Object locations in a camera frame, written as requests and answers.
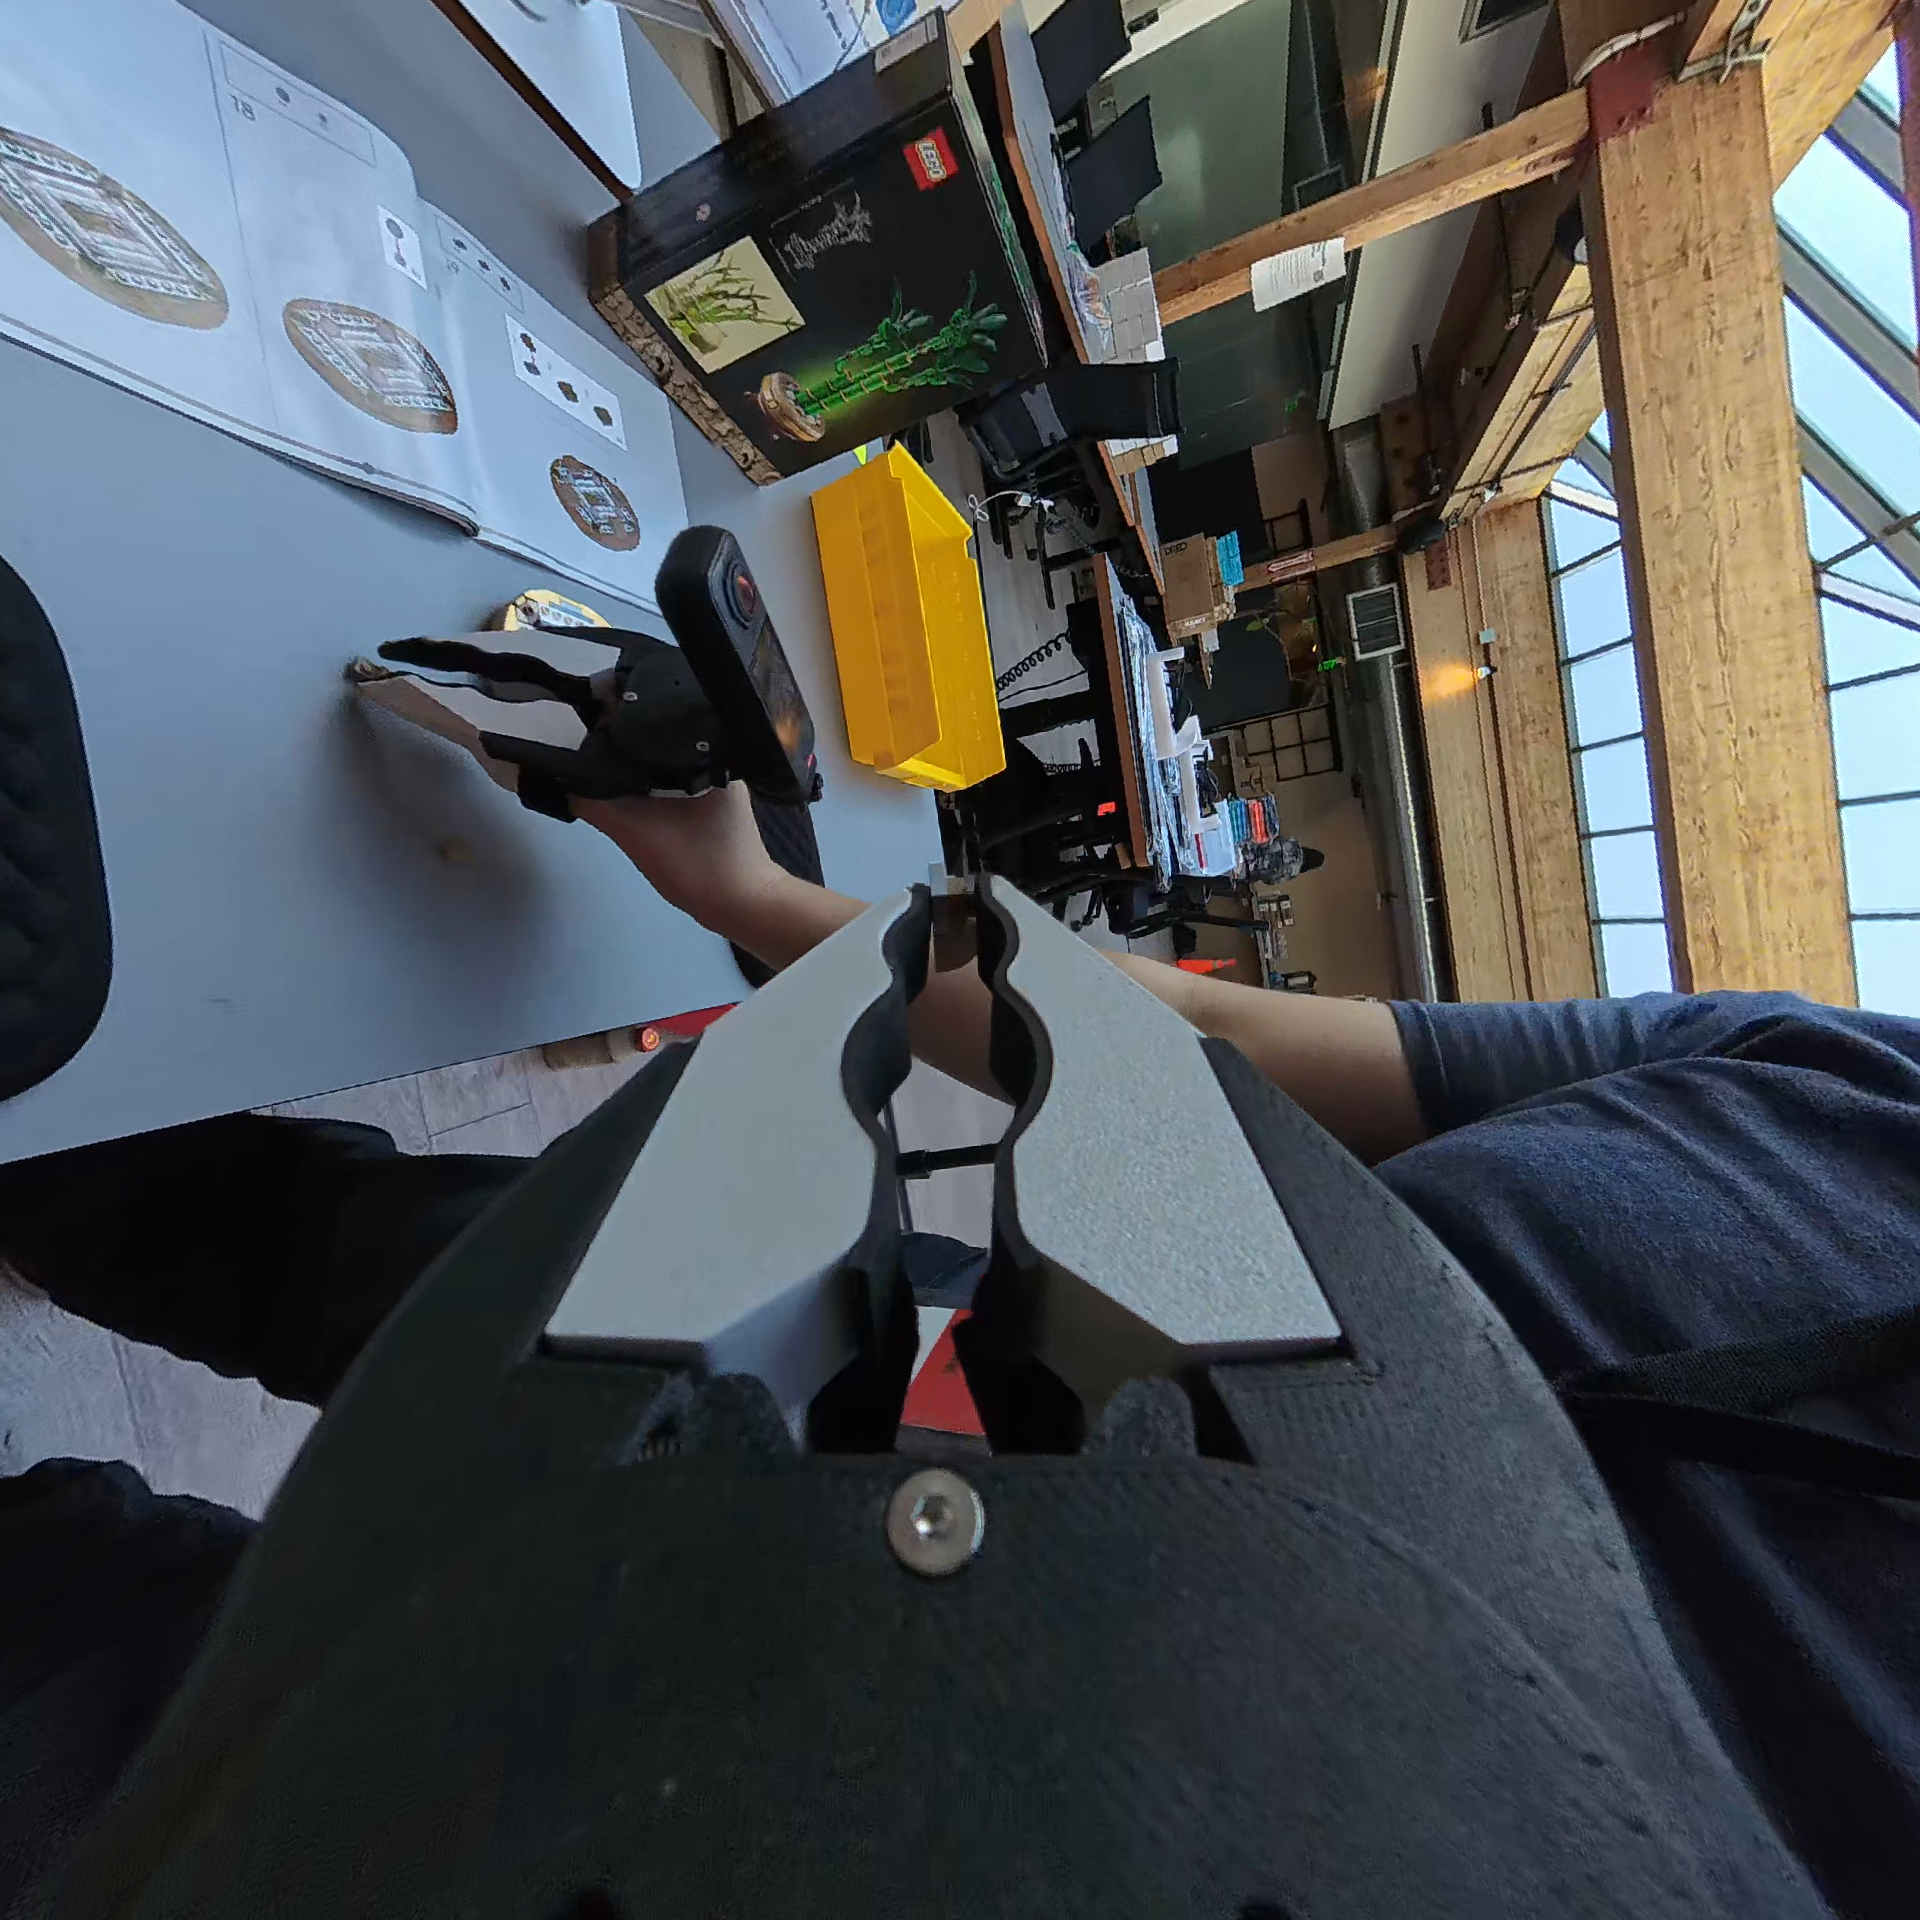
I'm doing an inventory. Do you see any lego instruction booklet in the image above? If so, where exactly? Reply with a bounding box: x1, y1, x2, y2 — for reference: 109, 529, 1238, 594
0, 0, 682, 617

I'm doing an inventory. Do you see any cardboard box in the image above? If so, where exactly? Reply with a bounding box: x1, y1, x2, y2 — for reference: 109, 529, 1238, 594
1161, 527, 1244, 636

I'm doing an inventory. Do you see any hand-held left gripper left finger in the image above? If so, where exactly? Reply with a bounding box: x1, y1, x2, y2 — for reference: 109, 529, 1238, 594
544, 884, 936, 1453

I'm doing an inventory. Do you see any black lego box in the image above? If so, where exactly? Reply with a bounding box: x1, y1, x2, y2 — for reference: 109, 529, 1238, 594
585, 15, 1051, 489

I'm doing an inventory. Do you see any black office chair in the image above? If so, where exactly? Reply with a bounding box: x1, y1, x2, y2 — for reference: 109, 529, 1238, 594
960, 359, 1180, 485

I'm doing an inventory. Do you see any person's right forearm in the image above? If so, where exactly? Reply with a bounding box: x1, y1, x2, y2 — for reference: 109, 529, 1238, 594
705, 862, 1426, 1162

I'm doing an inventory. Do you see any yellow plastic bin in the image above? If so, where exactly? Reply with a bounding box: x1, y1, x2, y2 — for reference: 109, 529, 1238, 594
809, 440, 1011, 793

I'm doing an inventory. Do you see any wooden ceiling beam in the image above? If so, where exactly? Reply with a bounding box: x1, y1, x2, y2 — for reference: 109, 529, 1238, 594
1152, 87, 1596, 326

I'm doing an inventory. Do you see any person's right hand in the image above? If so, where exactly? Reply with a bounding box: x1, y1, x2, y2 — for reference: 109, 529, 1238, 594
569, 780, 788, 924

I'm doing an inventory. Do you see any large window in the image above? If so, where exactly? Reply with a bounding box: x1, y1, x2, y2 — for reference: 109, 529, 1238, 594
1545, 46, 1920, 1009

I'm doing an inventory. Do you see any black lanyard strap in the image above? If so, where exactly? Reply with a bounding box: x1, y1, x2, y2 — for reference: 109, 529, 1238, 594
1557, 1311, 1920, 1503

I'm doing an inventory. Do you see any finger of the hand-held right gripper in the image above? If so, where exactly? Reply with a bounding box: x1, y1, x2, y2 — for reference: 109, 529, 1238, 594
353, 663, 578, 817
378, 626, 641, 711

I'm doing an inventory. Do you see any wooden post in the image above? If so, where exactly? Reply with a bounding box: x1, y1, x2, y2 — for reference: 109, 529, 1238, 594
1558, 0, 1866, 1002

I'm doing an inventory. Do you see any white paper notice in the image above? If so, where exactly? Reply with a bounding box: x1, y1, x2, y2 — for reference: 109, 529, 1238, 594
1248, 234, 1353, 316

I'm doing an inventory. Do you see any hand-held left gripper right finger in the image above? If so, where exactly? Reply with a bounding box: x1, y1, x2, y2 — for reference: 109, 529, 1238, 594
957, 872, 1345, 1456

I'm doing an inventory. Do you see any black textured pad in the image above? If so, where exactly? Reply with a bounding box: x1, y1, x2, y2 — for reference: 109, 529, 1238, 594
0, 556, 116, 1106

